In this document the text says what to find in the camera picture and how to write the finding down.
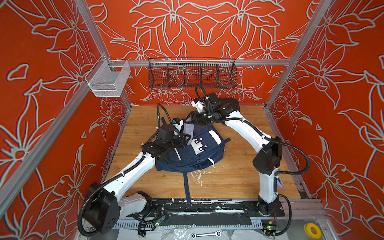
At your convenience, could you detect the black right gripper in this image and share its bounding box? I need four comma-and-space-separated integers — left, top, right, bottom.
182, 108, 215, 125

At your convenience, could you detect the navy blue student backpack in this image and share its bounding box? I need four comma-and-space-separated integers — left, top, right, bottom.
156, 124, 231, 203

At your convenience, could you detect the blue stapler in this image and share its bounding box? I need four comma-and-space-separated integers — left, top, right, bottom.
276, 176, 284, 188

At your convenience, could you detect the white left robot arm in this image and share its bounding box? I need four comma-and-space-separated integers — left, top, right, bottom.
77, 123, 194, 237

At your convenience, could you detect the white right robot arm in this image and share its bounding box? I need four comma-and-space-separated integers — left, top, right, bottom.
190, 93, 311, 216

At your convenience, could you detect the black plastic tool case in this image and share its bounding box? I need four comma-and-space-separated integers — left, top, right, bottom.
221, 98, 240, 114

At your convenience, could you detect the silver combination wrench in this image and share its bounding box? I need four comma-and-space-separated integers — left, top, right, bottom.
191, 231, 222, 239

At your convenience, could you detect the yellow tape roll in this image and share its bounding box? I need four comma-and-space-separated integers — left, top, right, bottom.
304, 223, 322, 239

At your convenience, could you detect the black wire wall basket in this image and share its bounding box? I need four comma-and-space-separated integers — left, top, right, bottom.
148, 57, 238, 90

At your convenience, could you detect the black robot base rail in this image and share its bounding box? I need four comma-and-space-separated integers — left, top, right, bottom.
143, 198, 286, 218

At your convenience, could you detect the white wire wall basket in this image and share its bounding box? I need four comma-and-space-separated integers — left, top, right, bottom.
85, 55, 131, 97

